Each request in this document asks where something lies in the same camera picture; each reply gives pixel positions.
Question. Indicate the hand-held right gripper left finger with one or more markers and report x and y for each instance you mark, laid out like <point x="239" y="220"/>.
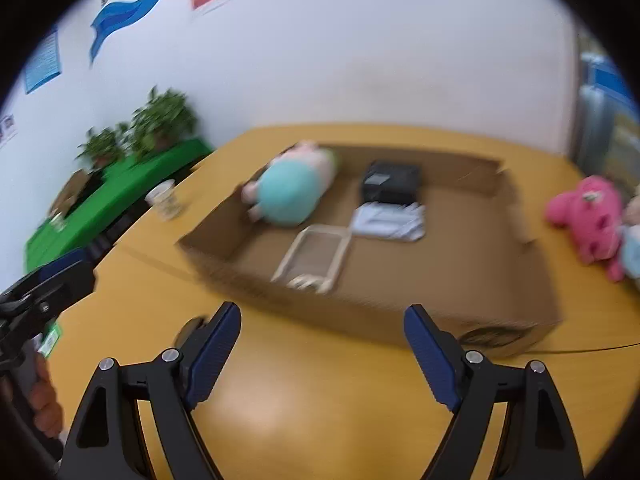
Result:
<point x="212" y="360"/>

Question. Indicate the small potted plant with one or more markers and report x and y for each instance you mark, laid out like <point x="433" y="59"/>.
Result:
<point x="102" y="145"/>

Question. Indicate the white plastic packet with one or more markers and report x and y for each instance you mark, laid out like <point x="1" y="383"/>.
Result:
<point x="385" y="222"/>

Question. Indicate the black rectangular box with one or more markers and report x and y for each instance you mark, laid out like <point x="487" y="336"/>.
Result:
<point x="395" y="185"/>

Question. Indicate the white paper cup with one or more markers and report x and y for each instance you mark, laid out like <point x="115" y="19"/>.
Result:
<point x="162" y="200"/>

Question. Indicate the small patterned cup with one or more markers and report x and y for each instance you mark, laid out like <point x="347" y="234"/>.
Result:
<point x="56" y="222"/>

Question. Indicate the blue wave wall decal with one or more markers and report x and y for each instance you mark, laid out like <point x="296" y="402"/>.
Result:
<point x="115" y="17"/>

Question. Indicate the large potted plant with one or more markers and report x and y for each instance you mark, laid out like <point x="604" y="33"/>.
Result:
<point x="162" y="120"/>

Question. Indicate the pink bear plush toy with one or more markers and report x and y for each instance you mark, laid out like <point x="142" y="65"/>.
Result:
<point x="590" y="225"/>

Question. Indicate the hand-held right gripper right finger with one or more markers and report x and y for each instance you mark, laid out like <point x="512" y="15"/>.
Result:
<point x="432" y="360"/>

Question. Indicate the yellow wooden desktop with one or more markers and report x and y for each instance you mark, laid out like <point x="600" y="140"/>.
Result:
<point x="310" y="410"/>

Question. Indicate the light blue plush toy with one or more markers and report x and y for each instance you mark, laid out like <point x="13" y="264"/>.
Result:
<point x="632" y="255"/>

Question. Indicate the person's left hand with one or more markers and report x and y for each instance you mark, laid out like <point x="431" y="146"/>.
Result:
<point x="47" y="405"/>

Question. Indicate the pink pig plush toy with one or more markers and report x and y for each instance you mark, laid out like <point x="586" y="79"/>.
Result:
<point x="290" y="190"/>

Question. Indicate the green tablecloth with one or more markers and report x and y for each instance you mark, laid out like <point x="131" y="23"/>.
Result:
<point x="125" y="185"/>

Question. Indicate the black device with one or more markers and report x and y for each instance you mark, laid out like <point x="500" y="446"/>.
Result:
<point x="91" y="185"/>

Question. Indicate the small green label packet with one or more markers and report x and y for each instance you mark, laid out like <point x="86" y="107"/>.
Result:
<point x="50" y="340"/>

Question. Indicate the small wall photos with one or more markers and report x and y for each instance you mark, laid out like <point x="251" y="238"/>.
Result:
<point x="7" y="130"/>

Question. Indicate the blue wall poster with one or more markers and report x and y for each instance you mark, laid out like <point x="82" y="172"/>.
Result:
<point x="44" y="60"/>

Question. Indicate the small brown cardboard box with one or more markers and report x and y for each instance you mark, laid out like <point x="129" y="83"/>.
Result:
<point x="67" y="192"/>

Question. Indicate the metal door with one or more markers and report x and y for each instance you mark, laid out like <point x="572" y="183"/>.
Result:
<point x="610" y="110"/>

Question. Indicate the clear plastic tray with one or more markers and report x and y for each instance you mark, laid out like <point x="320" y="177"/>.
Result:
<point x="312" y="255"/>

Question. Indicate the beige plush toy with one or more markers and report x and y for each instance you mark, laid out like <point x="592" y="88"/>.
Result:
<point x="631" y="212"/>

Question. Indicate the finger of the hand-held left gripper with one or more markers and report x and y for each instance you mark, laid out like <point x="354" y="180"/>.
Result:
<point x="70" y="285"/>
<point x="60" y="260"/>

